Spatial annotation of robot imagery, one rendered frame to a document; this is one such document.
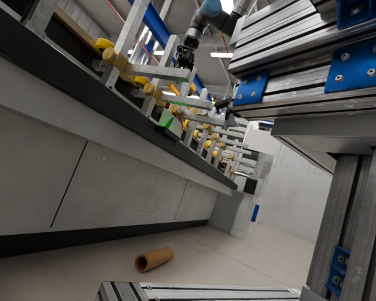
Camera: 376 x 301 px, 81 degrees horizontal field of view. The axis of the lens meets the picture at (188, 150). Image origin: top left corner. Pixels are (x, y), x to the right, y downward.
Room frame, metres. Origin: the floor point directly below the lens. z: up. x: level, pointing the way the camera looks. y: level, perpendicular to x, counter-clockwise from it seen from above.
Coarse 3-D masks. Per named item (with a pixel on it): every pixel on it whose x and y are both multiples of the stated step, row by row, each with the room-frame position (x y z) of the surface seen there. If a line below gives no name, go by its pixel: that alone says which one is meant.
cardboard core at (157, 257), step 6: (150, 252) 1.25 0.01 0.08; (156, 252) 1.28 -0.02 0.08; (162, 252) 1.32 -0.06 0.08; (168, 252) 1.37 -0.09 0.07; (138, 258) 1.19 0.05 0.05; (144, 258) 1.25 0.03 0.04; (150, 258) 1.19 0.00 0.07; (156, 258) 1.23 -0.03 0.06; (162, 258) 1.29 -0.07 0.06; (168, 258) 1.36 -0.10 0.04; (138, 264) 1.20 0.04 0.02; (144, 264) 1.24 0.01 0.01; (150, 264) 1.18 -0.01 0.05; (156, 264) 1.24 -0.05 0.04; (138, 270) 1.17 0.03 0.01; (144, 270) 1.16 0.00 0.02
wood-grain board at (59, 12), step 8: (56, 8) 0.67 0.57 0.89; (56, 16) 0.70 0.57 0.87; (64, 16) 0.70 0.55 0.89; (64, 24) 0.73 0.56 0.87; (72, 24) 0.73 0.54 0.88; (72, 32) 0.77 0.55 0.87; (80, 32) 0.77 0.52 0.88; (88, 40) 0.80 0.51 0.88; (136, 88) 1.13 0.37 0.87; (184, 128) 1.70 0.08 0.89
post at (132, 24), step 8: (136, 0) 0.73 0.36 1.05; (144, 0) 0.73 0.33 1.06; (136, 8) 0.72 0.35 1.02; (144, 8) 0.74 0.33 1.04; (128, 16) 0.73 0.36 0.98; (136, 16) 0.72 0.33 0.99; (128, 24) 0.72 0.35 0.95; (136, 24) 0.73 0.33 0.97; (128, 32) 0.72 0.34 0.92; (136, 32) 0.75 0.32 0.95; (120, 40) 0.73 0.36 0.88; (128, 40) 0.73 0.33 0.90; (120, 48) 0.72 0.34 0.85; (128, 48) 0.74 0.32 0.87; (104, 72) 0.73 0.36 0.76; (112, 72) 0.72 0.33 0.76; (104, 80) 0.72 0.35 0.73; (112, 80) 0.73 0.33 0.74
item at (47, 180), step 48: (0, 0) 0.58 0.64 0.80; (0, 144) 0.72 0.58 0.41; (48, 144) 0.85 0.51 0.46; (192, 144) 1.98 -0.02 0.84; (0, 192) 0.78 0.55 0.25; (48, 192) 0.93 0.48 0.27; (96, 192) 1.16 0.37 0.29; (144, 192) 1.54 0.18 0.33; (192, 192) 2.35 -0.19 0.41; (0, 240) 0.86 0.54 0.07; (48, 240) 1.04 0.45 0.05; (96, 240) 1.32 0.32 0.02
